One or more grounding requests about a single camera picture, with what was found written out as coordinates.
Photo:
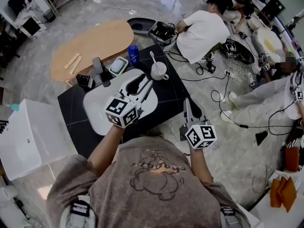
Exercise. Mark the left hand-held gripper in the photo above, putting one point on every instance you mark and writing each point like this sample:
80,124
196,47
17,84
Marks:
121,111

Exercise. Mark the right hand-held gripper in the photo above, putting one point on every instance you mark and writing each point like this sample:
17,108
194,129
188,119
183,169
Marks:
202,135

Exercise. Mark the white mug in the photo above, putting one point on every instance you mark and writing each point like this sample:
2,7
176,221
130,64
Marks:
158,72

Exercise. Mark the white toothbrush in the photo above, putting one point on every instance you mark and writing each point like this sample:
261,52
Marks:
153,57

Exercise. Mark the person's left forearm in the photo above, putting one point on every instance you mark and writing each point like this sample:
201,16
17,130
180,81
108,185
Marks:
104,151

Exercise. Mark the person's right forearm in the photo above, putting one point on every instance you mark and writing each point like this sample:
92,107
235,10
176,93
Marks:
200,165

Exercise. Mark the black vanity cabinet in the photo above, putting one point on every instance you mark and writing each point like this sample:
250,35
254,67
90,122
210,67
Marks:
171,91

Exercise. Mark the pale green soap dish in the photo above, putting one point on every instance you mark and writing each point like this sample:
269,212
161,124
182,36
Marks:
118,66

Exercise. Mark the blue bottle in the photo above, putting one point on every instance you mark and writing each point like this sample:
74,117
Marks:
133,54

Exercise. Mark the white sink basin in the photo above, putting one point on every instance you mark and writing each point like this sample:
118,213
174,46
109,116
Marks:
97,108

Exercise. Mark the black soap dispenser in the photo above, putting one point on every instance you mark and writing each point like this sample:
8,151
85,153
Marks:
85,82

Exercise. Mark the oval wooden table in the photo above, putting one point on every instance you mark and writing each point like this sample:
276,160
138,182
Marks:
95,41

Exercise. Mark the black oval tray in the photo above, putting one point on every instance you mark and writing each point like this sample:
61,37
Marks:
140,26

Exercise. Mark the open black equipment case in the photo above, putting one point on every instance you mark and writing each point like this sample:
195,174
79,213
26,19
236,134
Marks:
162,32

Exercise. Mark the black triangular floor object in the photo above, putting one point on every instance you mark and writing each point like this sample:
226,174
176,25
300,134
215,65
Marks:
261,138

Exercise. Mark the brown printed t-shirt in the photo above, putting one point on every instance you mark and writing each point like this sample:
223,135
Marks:
154,189

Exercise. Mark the fried egg shaped cushion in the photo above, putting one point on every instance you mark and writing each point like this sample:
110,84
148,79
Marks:
268,44

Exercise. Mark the black trash bin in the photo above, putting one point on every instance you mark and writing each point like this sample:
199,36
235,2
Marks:
49,15

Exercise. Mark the white bathtub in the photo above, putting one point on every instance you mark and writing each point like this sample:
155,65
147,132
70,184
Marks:
31,136

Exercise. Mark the orange cloth bag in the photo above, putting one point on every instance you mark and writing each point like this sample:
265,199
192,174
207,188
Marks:
283,193

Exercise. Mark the marble pattern cabinet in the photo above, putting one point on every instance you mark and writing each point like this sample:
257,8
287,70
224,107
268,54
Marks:
28,20

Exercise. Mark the black bathtub faucet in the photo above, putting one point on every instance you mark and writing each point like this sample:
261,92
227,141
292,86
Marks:
2,126

